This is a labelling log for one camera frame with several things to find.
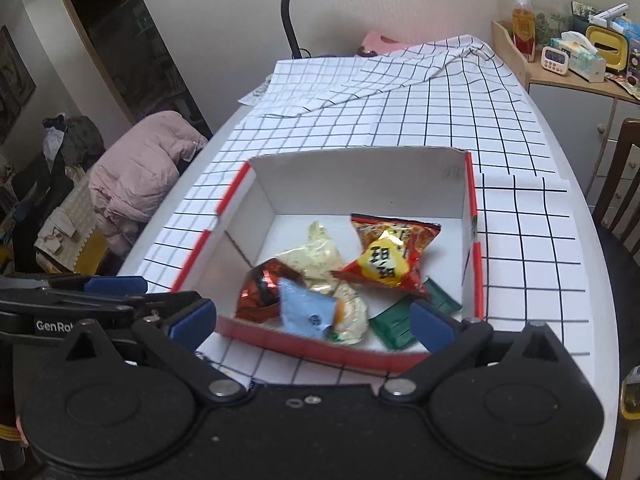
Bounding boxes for red cardboard box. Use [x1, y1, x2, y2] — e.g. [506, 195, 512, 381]
[170, 146, 486, 374]

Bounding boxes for dark clothes pile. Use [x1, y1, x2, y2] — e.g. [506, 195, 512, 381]
[42, 115, 107, 172]

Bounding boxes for light blue snack packet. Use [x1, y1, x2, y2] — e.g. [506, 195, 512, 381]
[277, 278, 339, 339]

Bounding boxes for cream snack packet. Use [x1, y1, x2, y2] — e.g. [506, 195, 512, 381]
[275, 221, 347, 297]

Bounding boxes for green snack packet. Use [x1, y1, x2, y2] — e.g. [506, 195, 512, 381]
[367, 277, 464, 349]

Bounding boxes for printed paper sheet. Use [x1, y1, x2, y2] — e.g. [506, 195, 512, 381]
[239, 74, 274, 107]

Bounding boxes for clear bun packet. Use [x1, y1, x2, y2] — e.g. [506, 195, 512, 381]
[327, 282, 371, 346]

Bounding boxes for dark wall picture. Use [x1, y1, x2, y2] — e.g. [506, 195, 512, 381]
[0, 25, 37, 144]

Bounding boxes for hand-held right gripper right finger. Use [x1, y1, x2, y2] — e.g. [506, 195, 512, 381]
[379, 300, 572, 404]

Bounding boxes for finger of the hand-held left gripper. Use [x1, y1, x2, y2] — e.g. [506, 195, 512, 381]
[47, 274, 149, 295]
[120, 289, 202, 319]

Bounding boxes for pink padded jacket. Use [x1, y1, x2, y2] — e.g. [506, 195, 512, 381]
[89, 110, 209, 252]

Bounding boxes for white checkered tablecloth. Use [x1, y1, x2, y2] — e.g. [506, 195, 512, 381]
[120, 35, 587, 392]

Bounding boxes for small printed packets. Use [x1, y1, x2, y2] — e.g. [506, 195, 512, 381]
[604, 72, 640, 102]

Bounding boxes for clear bottle orange liquid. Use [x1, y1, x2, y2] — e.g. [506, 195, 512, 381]
[500, 0, 537, 64]

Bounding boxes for red brown foil packet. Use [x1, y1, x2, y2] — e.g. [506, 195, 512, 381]
[235, 257, 306, 324]

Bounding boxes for pink pouch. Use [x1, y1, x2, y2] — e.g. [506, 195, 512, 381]
[356, 31, 407, 56]

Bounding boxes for white handheld tool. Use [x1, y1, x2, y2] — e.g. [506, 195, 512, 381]
[589, 3, 629, 26]

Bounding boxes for red yellow chip bag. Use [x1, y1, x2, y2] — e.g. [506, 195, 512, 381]
[330, 213, 443, 295]

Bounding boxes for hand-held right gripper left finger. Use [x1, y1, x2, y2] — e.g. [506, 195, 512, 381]
[64, 298, 252, 404]

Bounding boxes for white kitchen timer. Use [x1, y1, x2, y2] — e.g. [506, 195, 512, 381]
[540, 45, 572, 75]

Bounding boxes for tissue box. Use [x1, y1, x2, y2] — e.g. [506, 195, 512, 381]
[550, 31, 609, 84]

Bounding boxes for brown wooden chair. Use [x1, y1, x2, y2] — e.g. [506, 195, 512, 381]
[592, 117, 640, 272]

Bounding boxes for yellow box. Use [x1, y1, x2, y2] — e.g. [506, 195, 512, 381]
[585, 24, 629, 72]

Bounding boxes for white wooden cabinet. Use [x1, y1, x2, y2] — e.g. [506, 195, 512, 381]
[491, 20, 640, 207]

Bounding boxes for green printed box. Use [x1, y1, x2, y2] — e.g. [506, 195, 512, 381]
[571, 1, 601, 26]

